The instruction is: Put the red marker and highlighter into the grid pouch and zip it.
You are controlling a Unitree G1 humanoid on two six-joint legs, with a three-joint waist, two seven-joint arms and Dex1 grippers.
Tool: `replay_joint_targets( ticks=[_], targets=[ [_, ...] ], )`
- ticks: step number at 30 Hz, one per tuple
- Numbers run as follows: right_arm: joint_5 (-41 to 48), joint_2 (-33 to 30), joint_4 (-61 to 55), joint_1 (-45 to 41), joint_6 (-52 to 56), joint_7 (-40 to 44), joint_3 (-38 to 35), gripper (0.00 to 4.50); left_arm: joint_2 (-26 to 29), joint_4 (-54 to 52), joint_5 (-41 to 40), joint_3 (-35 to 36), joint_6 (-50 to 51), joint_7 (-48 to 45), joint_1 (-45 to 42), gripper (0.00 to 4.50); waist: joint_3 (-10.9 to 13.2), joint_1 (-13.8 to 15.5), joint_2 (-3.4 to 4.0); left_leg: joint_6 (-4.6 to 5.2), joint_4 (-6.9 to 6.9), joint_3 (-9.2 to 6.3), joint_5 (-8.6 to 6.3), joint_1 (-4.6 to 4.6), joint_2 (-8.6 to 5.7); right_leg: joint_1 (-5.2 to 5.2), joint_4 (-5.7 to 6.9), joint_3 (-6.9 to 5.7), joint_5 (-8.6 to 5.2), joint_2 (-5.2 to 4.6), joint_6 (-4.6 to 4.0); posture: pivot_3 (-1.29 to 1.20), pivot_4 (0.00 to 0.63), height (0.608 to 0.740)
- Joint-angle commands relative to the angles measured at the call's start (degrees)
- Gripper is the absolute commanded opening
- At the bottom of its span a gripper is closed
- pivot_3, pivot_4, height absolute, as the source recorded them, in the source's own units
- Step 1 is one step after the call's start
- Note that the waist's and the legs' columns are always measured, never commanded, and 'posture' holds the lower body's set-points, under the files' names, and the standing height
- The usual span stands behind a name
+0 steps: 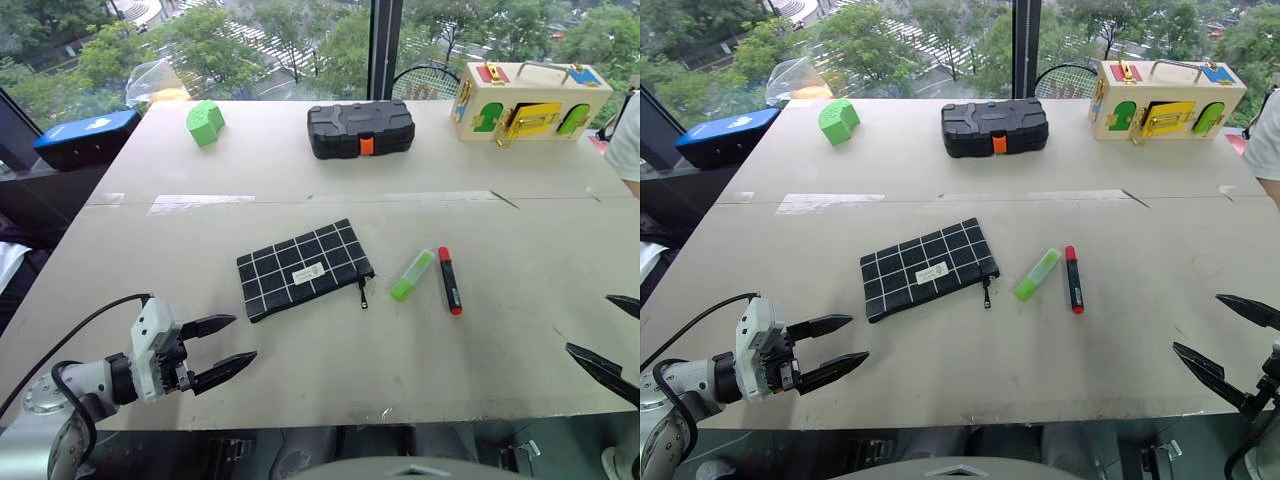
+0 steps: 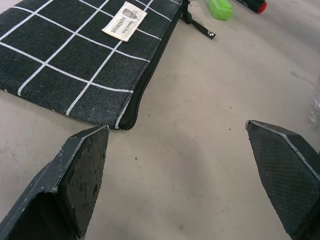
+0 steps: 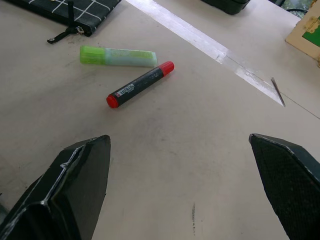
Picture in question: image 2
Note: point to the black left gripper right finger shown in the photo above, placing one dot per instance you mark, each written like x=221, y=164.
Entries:
x=285, y=175

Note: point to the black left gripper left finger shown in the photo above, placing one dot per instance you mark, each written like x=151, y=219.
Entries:
x=62, y=185

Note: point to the black grid fabric pouch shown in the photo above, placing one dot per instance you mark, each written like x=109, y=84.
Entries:
x=75, y=55

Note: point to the green highlighter marker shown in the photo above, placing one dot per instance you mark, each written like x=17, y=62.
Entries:
x=220, y=8

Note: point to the black marker with red cap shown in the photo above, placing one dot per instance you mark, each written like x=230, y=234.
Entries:
x=255, y=5

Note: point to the clear plastic object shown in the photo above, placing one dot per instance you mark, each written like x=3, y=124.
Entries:
x=315, y=105

